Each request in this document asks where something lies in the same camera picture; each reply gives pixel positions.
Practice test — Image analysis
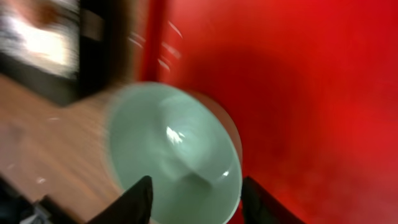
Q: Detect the red serving tray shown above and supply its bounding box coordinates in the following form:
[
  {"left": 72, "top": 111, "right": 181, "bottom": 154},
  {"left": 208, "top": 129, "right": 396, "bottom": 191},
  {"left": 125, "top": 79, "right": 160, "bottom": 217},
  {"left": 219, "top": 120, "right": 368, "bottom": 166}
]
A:
[{"left": 141, "top": 0, "right": 397, "bottom": 223}]

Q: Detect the black plastic tray bin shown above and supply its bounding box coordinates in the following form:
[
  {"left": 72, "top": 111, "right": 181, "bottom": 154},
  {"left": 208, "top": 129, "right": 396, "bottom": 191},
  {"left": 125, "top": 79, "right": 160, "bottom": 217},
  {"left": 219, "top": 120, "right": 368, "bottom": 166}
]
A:
[{"left": 1, "top": 0, "right": 130, "bottom": 106}]

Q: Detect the green bowl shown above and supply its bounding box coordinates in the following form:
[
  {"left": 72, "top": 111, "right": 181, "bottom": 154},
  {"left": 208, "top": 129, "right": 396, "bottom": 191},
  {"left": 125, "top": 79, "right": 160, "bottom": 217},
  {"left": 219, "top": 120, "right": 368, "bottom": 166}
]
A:
[{"left": 106, "top": 82, "right": 243, "bottom": 224}]

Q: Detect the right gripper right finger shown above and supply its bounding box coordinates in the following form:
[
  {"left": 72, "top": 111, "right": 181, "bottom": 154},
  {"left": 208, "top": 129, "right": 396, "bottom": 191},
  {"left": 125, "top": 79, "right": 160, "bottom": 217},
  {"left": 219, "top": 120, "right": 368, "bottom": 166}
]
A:
[{"left": 241, "top": 177, "right": 304, "bottom": 224}]

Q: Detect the spilled white rice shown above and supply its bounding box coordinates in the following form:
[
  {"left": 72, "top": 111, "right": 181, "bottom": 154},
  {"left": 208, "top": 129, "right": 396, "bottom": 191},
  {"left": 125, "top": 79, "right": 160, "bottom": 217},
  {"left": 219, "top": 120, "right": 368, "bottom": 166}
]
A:
[{"left": 1, "top": 15, "right": 79, "bottom": 78}]

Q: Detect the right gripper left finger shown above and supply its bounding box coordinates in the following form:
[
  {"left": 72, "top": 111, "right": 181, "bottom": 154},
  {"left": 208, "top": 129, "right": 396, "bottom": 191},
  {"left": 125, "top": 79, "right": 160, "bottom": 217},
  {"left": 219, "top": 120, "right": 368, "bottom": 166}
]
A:
[{"left": 88, "top": 175, "right": 154, "bottom": 224}]

